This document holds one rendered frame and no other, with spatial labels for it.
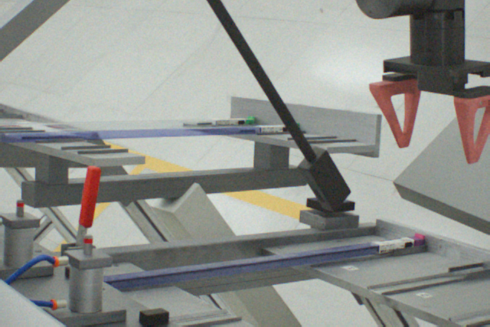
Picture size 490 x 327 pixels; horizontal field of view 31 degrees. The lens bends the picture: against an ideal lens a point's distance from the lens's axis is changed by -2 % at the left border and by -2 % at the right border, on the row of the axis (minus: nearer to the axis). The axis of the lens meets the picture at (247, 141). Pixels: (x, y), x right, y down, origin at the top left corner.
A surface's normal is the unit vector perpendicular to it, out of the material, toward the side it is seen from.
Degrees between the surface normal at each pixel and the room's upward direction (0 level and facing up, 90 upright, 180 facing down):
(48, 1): 90
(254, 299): 90
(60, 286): 43
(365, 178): 0
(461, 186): 0
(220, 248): 90
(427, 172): 0
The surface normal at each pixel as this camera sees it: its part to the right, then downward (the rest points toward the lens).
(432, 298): 0.08, -0.99
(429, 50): -0.50, 0.22
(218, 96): -0.48, -0.72
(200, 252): 0.61, 0.15
